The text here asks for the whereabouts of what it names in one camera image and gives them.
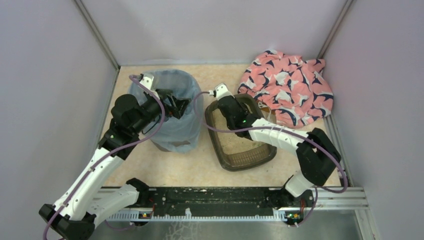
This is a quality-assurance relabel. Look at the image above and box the pink patterned cloth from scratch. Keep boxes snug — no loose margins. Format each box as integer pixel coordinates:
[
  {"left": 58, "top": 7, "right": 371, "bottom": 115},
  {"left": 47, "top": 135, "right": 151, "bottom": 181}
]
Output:
[{"left": 237, "top": 49, "right": 334, "bottom": 129}]

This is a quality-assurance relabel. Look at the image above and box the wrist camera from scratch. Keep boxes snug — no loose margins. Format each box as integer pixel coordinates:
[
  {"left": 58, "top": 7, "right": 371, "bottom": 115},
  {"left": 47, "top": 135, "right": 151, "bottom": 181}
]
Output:
[
  {"left": 214, "top": 82, "right": 234, "bottom": 101},
  {"left": 139, "top": 73, "right": 155, "bottom": 91}
]

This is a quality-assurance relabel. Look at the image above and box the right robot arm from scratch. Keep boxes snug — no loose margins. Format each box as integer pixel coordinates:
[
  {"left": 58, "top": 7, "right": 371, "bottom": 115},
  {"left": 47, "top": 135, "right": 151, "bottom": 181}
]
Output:
[{"left": 217, "top": 96, "right": 341, "bottom": 206}]

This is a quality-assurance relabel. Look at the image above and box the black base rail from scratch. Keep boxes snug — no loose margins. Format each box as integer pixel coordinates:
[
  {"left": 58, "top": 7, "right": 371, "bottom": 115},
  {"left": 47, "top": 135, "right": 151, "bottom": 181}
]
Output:
[{"left": 96, "top": 187, "right": 369, "bottom": 223}]

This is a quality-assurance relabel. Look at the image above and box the brown litter box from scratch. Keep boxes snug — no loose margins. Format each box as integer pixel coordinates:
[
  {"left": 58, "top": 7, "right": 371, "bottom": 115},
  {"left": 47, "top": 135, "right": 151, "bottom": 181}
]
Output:
[{"left": 204, "top": 94, "right": 277, "bottom": 172}]

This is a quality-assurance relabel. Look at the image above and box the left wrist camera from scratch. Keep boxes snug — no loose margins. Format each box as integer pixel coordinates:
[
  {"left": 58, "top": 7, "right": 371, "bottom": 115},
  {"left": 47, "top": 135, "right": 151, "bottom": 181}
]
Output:
[{"left": 139, "top": 73, "right": 155, "bottom": 91}]

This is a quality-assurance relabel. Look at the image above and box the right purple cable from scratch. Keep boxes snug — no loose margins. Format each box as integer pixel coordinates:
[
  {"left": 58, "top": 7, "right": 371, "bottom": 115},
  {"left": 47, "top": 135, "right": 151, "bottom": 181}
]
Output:
[{"left": 193, "top": 91, "right": 349, "bottom": 228}]

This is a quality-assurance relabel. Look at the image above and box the purple cable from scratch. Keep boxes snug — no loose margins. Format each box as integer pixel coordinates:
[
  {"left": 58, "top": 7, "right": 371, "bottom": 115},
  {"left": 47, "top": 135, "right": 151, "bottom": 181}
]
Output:
[
  {"left": 193, "top": 91, "right": 349, "bottom": 228},
  {"left": 42, "top": 74, "right": 166, "bottom": 240}
]

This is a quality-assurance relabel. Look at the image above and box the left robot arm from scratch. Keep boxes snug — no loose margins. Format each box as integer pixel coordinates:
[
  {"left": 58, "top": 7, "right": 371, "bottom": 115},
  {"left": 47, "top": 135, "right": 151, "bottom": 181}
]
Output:
[{"left": 39, "top": 89, "right": 190, "bottom": 240}]

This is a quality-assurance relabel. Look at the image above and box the blue-lined trash bin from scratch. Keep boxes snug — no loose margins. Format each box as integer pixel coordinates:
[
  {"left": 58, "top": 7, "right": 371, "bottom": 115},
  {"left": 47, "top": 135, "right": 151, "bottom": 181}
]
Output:
[{"left": 140, "top": 68, "right": 204, "bottom": 154}]

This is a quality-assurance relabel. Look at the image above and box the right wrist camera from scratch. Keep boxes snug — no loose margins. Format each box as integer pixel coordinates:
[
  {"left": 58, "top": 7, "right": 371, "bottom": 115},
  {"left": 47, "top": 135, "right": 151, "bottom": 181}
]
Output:
[{"left": 214, "top": 82, "right": 234, "bottom": 101}]

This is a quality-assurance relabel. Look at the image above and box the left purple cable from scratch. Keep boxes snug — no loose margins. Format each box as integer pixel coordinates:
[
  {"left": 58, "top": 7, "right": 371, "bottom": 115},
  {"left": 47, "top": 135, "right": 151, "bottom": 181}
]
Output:
[{"left": 42, "top": 74, "right": 166, "bottom": 240}]

